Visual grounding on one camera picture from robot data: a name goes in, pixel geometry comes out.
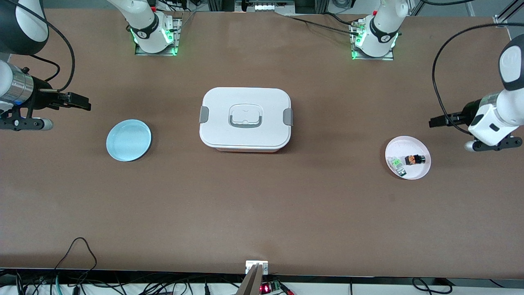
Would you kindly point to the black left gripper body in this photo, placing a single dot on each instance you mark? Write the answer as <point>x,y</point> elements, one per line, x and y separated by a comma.
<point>468,112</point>

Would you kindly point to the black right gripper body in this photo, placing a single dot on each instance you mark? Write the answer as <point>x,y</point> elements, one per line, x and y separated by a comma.
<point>42,95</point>

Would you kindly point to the orange and black switch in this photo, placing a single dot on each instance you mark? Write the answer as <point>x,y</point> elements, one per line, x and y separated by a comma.
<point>413,159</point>

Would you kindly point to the pink round plate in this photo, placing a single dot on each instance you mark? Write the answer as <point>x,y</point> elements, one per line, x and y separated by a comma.
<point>409,143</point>

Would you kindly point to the light blue round plate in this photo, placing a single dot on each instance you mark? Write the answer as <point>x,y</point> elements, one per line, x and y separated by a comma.
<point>129,141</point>

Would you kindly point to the white lunch box grey clips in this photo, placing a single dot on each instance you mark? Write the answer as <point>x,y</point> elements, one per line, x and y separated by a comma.
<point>221,131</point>

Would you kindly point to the white lit box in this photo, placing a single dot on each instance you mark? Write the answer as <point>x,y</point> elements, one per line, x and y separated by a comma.
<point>270,7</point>

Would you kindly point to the circuit board with red light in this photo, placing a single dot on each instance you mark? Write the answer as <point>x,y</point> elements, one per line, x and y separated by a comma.
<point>266,288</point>

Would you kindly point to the green and white switch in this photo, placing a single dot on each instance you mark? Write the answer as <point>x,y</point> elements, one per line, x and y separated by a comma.
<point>396,164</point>

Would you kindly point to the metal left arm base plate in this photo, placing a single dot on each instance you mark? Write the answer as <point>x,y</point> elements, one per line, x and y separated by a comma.
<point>389,57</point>

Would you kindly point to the aluminium table corner bracket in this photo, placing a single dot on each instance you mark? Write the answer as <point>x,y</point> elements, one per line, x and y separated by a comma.
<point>501,21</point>

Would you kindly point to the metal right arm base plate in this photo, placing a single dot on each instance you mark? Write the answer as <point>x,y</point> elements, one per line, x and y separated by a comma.
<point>179,28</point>

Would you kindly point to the small white mounting bracket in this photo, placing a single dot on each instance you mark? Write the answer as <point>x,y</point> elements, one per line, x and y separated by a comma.
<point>250,265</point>

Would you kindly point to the grey metal camera bar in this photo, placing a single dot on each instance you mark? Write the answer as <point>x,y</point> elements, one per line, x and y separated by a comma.
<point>249,284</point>

